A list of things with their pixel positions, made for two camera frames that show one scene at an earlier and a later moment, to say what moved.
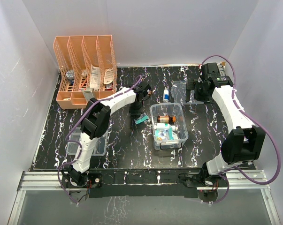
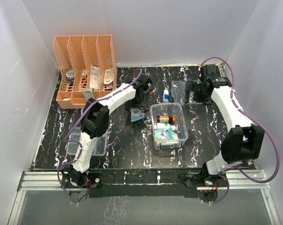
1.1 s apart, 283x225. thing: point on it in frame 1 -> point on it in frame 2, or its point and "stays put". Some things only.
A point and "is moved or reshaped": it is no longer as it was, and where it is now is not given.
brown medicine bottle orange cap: (166, 119) stays put
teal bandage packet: (138, 121) is moved or reshaped
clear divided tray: (100, 148) stays put
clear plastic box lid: (178, 93) stays put
